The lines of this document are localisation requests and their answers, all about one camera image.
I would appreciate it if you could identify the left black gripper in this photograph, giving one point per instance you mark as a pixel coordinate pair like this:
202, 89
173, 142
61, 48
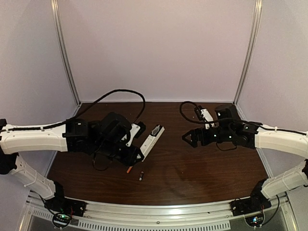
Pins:
125, 156

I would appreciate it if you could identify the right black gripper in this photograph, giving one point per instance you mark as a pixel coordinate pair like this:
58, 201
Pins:
199, 136

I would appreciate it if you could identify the orange AA battery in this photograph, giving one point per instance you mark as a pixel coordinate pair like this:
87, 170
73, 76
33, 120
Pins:
129, 169

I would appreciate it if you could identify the white remote control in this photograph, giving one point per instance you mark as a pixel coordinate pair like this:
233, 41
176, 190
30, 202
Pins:
151, 140

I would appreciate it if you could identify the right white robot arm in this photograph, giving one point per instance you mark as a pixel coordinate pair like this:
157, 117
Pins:
228, 127

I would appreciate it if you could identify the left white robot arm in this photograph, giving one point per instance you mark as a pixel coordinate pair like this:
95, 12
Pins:
110, 137

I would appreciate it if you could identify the black AA battery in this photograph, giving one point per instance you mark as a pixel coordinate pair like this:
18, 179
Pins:
141, 176

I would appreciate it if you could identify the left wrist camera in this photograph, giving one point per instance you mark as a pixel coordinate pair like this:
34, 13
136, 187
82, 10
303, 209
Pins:
135, 132

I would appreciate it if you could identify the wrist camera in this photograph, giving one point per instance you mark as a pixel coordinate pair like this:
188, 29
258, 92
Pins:
204, 116
135, 132

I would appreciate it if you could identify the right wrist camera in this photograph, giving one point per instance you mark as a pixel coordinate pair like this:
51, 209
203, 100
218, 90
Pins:
204, 116

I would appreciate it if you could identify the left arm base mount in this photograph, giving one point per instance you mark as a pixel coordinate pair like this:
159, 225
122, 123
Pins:
65, 209

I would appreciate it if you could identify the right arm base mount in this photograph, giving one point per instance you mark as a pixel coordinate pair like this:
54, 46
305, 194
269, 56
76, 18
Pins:
252, 209

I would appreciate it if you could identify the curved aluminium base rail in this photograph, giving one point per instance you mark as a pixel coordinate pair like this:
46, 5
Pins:
215, 216

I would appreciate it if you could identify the right aluminium frame post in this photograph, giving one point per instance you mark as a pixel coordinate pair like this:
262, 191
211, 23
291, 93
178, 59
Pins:
257, 14

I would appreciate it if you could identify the aluminium frame post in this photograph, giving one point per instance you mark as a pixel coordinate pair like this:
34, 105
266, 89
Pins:
63, 50
257, 14

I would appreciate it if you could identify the left aluminium frame post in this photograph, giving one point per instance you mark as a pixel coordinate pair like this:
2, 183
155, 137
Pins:
63, 50

